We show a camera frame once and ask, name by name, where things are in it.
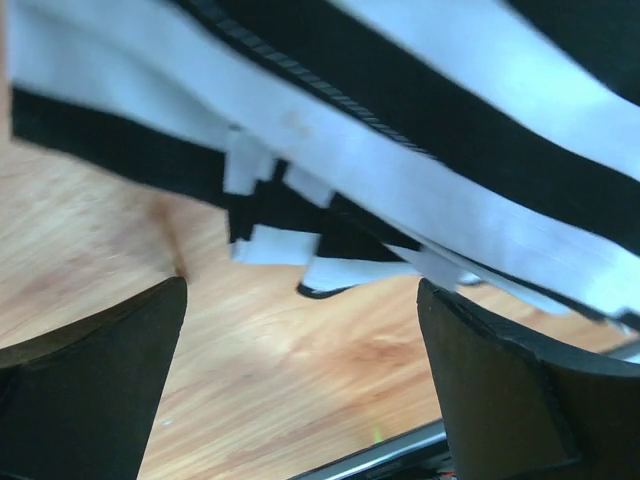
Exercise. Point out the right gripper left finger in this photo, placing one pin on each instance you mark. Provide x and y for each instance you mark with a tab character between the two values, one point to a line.
79	402

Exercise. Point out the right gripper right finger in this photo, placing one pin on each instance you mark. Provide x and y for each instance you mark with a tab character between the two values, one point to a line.
517	404

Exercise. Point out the black white striped cloth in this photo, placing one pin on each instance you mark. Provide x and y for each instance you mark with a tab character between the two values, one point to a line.
463	141

